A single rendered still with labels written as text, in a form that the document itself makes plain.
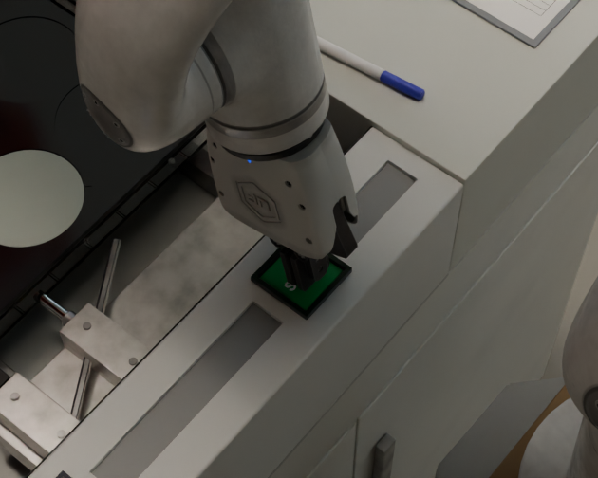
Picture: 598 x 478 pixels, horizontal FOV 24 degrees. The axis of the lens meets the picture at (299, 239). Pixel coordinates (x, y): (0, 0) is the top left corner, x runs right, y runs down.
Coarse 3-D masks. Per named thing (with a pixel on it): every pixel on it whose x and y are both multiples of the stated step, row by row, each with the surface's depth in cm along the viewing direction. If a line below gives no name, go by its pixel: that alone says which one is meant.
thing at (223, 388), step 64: (384, 192) 111; (448, 192) 111; (256, 256) 107; (384, 256) 107; (448, 256) 120; (192, 320) 104; (256, 320) 105; (320, 320) 104; (384, 320) 114; (128, 384) 102; (192, 384) 102; (256, 384) 102; (320, 384) 110; (64, 448) 99; (128, 448) 99; (192, 448) 99; (256, 448) 105
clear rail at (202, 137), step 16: (192, 144) 120; (176, 160) 119; (160, 176) 119; (144, 192) 118; (128, 208) 117; (112, 224) 116; (96, 240) 115; (64, 256) 114; (80, 256) 114; (48, 272) 113; (64, 272) 114; (32, 288) 113; (48, 288) 113; (16, 304) 112; (32, 304) 112; (0, 320) 111; (16, 320) 111; (0, 336) 111
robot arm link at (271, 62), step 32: (256, 0) 80; (288, 0) 81; (224, 32) 80; (256, 32) 81; (288, 32) 83; (224, 64) 81; (256, 64) 83; (288, 64) 84; (320, 64) 88; (224, 96) 82; (256, 96) 85; (288, 96) 86
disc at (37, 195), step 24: (0, 168) 119; (24, 168) 119; (48, 168) 119; (72, 168) 119; (0, 192) 118; (24, 192) 118; (48, 192) 118; (72, 192) 118; (0, 216) 117; (24, 216) 117; (48, 216) 117; (72, 216) 117; (0, 240) 115; (24, 240) 115; (48, 240) 115
